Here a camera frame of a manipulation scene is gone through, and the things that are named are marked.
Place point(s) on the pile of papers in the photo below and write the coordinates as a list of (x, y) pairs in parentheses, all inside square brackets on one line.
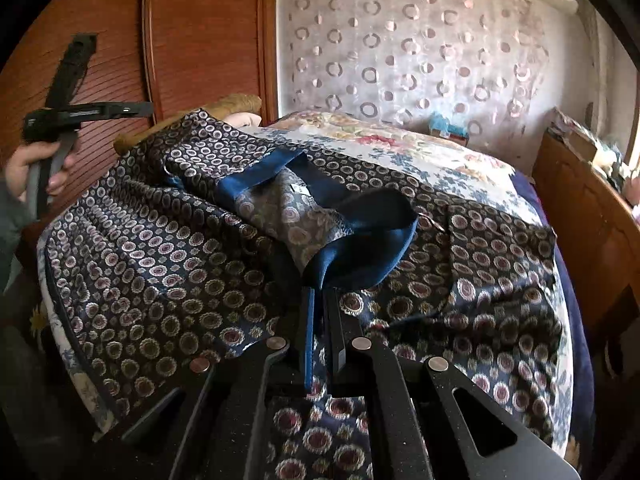
[(565, 121)]

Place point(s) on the person's left forearm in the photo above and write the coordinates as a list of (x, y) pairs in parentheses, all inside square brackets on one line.
[(10, 230)]

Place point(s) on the tan pillow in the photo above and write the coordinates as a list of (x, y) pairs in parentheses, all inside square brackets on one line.
[(235, 104)]

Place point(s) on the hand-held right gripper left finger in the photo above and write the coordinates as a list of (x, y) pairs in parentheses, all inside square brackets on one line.
[(307, 340)]

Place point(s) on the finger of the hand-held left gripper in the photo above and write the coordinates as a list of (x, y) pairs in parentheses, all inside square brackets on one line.
[(125, 109)]

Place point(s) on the wooden wardrobe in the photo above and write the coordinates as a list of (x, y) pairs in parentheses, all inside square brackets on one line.
[(200, 35)]

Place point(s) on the blue crumpled bag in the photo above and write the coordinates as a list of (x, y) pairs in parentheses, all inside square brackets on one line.
[(442, 122)]

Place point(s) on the dark circle-patterned pajama top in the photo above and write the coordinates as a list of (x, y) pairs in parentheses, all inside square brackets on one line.
[(150, 270)]

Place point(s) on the floral bedsheet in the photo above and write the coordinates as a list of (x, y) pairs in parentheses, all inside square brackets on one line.
[(400, 150)]

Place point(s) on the person's left hand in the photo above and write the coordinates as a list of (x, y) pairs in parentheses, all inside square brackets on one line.
[(20, 170)]

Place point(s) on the small cardboard box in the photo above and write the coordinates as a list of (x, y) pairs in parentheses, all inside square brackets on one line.
[(457, 136)]

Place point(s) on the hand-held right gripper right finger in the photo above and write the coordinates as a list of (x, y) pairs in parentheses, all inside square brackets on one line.
[(335, 330)]

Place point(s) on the navy blue blanket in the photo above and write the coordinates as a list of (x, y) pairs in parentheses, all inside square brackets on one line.
[(580, 360)]

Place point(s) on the wooden sideboard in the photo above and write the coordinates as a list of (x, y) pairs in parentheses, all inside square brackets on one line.
[(590, 220)]

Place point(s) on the circle-patterned sheer curtain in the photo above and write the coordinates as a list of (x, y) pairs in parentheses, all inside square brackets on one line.
[(400, 60)]

